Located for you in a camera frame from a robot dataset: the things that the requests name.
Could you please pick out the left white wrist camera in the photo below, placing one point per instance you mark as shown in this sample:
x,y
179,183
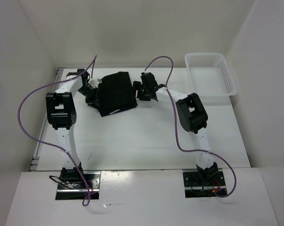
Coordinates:
x,y
94,83

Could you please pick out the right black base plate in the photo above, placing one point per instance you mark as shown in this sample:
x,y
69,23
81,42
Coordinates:
x,y
195,189

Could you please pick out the white perforated plastic basket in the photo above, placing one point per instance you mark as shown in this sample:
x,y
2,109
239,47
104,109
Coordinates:
x,y
210,75

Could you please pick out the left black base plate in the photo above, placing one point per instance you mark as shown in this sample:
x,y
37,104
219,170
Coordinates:
x,y
76,189

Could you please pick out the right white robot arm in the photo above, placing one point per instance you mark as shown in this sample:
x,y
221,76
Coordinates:
x,y
190,113

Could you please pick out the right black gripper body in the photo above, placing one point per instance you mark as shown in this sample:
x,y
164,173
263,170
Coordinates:
x,y
142,93

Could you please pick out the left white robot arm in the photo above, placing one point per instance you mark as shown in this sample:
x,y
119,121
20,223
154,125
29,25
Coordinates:
x,y
62,116

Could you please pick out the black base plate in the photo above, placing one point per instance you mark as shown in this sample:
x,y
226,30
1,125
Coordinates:
x,y
195,189
76,189

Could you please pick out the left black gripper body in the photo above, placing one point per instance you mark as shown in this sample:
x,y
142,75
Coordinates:
x,y
91,94

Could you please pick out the black shorts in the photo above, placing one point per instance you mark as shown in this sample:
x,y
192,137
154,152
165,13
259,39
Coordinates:
x,y
115,94

